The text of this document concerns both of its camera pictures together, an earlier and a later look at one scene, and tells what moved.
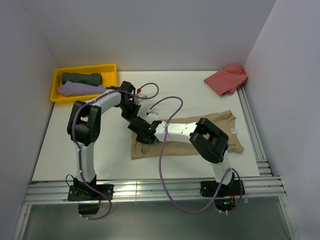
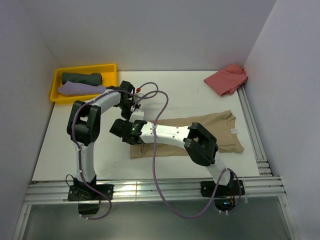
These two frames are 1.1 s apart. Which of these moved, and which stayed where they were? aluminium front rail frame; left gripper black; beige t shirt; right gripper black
Moved: right gripper black
Stayed: left gripper black; beige t shirt; aluminium front rail frame
